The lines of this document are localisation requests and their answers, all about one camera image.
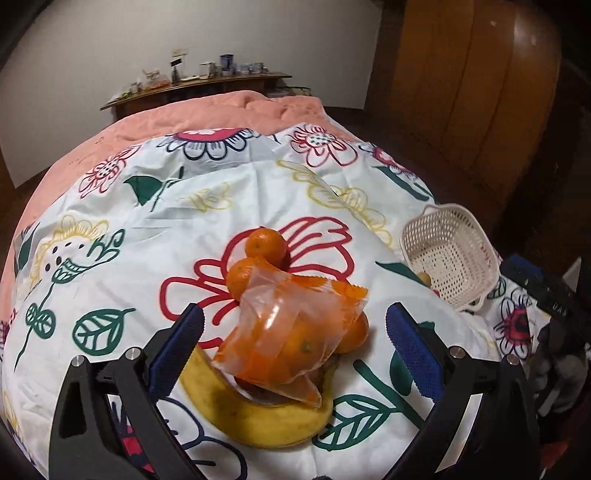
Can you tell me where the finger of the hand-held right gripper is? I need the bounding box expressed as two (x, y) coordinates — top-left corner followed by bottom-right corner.
(501, 254), (546, 298)

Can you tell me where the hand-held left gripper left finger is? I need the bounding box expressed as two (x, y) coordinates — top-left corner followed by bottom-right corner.
(48, 304), (206, 480)

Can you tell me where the pale patterned pillow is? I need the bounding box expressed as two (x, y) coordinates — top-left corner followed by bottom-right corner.
(268, 85), (312, 99)

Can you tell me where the white floral quilt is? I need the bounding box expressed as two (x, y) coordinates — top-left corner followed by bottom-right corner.
(0, 122), (546, 480)

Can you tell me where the person's right hand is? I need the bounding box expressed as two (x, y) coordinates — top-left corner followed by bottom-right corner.
(526, 318), (591, 416)

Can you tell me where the orange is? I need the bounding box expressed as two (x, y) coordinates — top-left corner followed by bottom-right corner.
(226, 257), (271, 301)
(336, 313), (370, 354)
(245, 227), (286, 268)

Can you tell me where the brown wooden wardrobe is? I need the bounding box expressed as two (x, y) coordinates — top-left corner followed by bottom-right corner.
(367, 0), (566, 227)

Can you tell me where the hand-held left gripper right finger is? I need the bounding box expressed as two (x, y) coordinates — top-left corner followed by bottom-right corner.
(385, 302), (541, 480)

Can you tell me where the cream plastic basket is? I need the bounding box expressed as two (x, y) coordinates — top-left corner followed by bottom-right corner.
(399, 203), (502, 311)

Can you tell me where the plastic bag of oranges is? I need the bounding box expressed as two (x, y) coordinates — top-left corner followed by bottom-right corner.
(211, 271), (369, 409)

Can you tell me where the wooden headboard shelf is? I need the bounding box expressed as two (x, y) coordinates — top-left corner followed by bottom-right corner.
(100, 72), (293, 121)

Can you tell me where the yellow banana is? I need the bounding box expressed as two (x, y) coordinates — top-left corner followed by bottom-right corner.
(179, 346), (338, 448)

